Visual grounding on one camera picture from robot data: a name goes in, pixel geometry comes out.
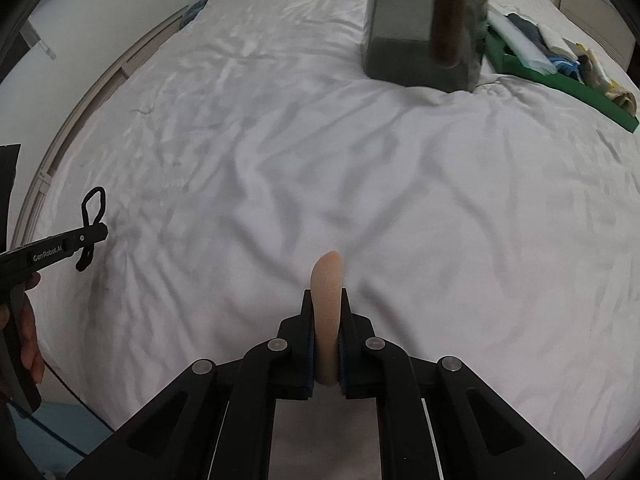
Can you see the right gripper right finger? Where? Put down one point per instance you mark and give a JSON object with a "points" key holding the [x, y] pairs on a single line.
{"points": [[439, 420]]}

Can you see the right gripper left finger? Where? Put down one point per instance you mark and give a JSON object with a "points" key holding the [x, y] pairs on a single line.
{"points": [[214, 421]]}

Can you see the beige makeup sponge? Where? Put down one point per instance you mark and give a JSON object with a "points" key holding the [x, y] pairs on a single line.
{"points": [[326, 283]]}

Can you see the white textured sponge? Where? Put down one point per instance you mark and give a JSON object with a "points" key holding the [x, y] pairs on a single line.
{"points": [[555, 42]]}

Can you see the person's left hand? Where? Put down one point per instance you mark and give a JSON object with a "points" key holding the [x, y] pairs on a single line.
{"points": [[30, 354]]}

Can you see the white bed sheet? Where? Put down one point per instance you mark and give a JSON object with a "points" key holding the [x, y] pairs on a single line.
{"points": [[499, 225]]}

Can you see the teal cloth on nightstand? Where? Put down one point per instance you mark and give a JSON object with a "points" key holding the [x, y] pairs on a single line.
{"points": [[191, 13]]}

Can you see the green shallow tray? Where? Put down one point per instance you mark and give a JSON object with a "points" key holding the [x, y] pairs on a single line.
{"points": [[596, 88]]}

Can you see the light blue rolled towel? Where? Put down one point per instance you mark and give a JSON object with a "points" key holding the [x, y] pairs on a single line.
{"points": [[524, 49]]}

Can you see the dark glass jar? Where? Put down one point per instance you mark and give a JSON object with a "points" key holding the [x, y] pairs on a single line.
{"points": [[437, 44]]}

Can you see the dark blue-edged cloth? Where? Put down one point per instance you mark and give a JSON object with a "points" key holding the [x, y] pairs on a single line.
{"points": [[564, 66]]}

